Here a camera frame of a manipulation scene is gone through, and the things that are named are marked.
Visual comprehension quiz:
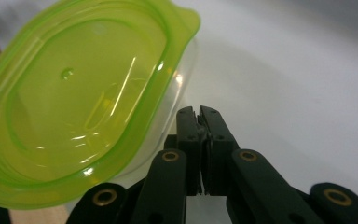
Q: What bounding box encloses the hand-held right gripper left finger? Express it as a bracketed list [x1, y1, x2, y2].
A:
[163, 105, 207, 198]

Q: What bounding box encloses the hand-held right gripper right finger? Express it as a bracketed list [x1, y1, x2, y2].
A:
[198, 105, 241, 198]

